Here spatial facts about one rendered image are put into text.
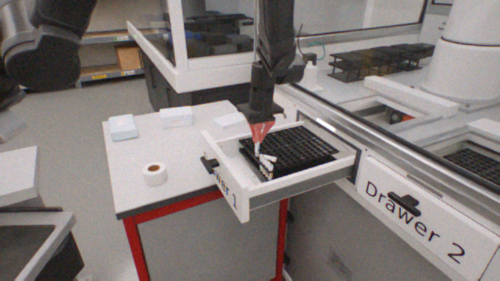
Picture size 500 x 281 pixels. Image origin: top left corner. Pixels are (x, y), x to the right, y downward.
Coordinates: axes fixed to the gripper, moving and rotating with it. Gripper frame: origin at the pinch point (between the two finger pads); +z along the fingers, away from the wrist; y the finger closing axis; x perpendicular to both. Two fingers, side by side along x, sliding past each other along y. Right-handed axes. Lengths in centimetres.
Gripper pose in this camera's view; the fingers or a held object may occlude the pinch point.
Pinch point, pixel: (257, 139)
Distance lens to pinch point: 77.0
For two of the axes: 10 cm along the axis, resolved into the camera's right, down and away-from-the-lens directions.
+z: -0.7, 8.7, 4.8
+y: -8.9, 1.7, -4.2
